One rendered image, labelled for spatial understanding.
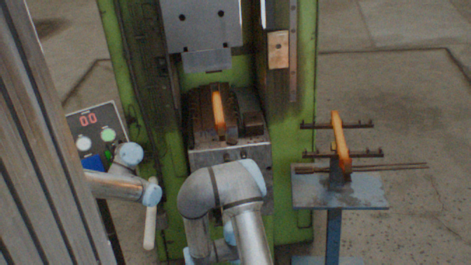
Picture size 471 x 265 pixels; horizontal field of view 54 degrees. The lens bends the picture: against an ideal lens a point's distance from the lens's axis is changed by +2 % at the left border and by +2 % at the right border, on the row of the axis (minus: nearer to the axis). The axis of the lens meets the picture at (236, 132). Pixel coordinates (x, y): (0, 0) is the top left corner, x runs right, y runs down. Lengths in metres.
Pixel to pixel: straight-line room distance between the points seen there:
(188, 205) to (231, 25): 0.82
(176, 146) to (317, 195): 0.73
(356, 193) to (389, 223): 0.97
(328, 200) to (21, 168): 1.52
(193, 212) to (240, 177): 0.17
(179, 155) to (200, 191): 1.06
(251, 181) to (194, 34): 0.77
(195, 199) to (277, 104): 1.02
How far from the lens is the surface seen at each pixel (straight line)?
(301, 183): 2.09
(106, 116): 1.93
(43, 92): 0.68
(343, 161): 1.76
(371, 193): 2.07
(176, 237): 2.67
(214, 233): 2.38
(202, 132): 2.04
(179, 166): 2.33
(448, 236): 3.02
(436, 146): 3.71
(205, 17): 1.80
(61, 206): 0.74
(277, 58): 2.04
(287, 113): 2.21
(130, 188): 1.43
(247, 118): 2.09
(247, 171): 1.26
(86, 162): 1.91
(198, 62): 1.87
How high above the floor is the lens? 2.10
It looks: 34 degrees down
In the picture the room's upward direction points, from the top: 5 degrees counter-clockwise
